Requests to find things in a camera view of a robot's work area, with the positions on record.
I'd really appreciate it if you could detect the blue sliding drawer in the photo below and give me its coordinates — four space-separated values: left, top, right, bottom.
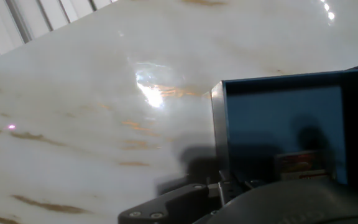
210 68 349 188

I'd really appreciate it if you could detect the white marble pattern mat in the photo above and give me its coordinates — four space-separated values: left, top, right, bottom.
0 0 358 224

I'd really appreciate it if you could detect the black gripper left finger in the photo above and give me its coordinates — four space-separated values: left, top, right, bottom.
118 177 231 224

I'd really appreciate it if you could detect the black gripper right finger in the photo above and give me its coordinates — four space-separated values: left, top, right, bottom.
243 179 269 189

